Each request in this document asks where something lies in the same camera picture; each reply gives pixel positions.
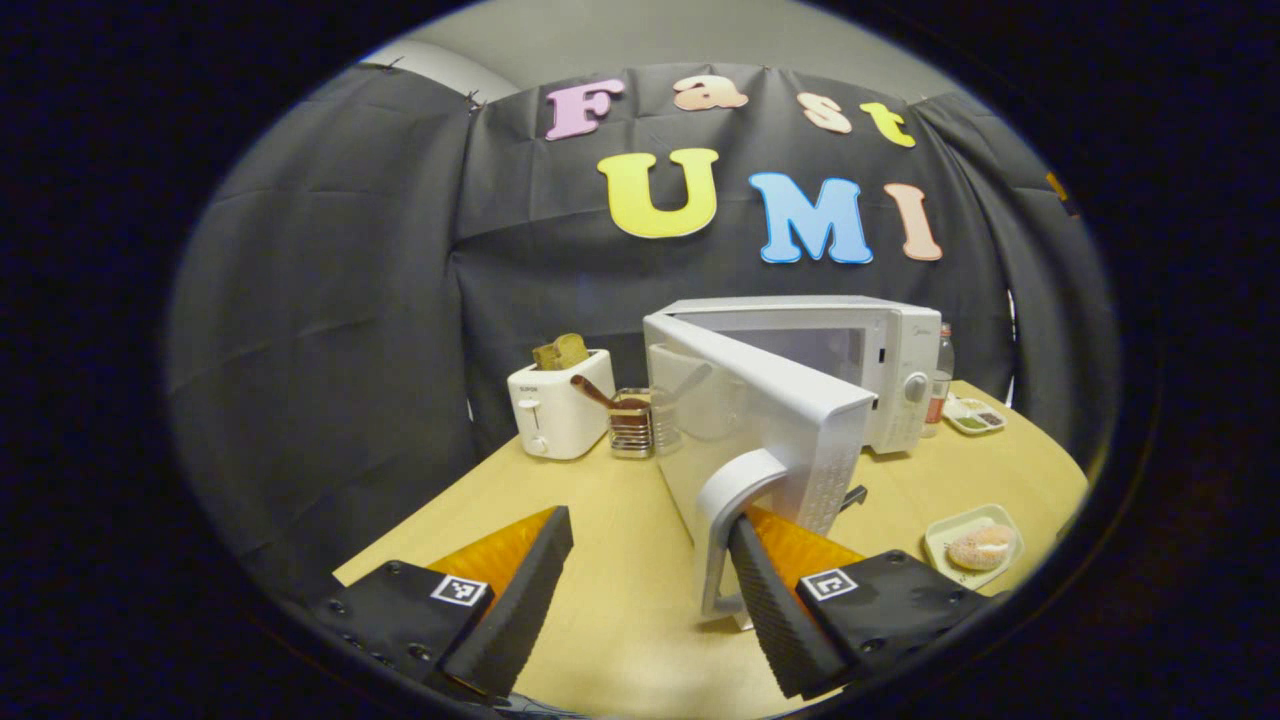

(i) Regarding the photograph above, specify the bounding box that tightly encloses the metal wire utensil holder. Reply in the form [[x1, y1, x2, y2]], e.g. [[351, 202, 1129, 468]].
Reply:
[[608, 388, 657, 460]]

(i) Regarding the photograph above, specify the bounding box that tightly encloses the white microwave oven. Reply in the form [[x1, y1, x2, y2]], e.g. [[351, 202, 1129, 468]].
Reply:
[[643, 295, 943, 623]]

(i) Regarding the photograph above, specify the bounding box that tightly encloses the brown wooden spoon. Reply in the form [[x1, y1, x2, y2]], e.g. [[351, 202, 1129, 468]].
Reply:
[[571, 375, 651, 412]]

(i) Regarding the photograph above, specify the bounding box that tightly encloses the clear bottle with red label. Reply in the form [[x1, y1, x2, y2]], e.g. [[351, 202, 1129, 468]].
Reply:
[[920, 323, 956, 439]]

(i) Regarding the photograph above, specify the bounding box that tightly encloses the white divided tray with grains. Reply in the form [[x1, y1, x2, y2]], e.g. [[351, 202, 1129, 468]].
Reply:
[[942, 395, 1007, 437]]

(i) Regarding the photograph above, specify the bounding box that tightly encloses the white rectangular plate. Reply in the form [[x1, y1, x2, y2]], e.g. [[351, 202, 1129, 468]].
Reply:
[[923, 504, 1024, 592]]

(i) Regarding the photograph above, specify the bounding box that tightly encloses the white toaster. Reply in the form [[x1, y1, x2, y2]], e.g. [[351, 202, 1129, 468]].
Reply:
[[507, 349, 617, 461]]

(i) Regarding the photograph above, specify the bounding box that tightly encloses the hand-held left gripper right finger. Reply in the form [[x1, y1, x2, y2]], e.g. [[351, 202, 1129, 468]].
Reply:
[[727, 505, 1001, 701]]

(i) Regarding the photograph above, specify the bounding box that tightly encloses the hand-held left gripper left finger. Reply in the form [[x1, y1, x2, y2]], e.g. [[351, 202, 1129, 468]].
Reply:
[[320, 505, 575, 701]]

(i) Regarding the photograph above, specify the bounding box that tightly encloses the black backdrop cloth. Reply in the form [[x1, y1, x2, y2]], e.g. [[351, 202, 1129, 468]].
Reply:
[[165, 62, 1116, 601]]

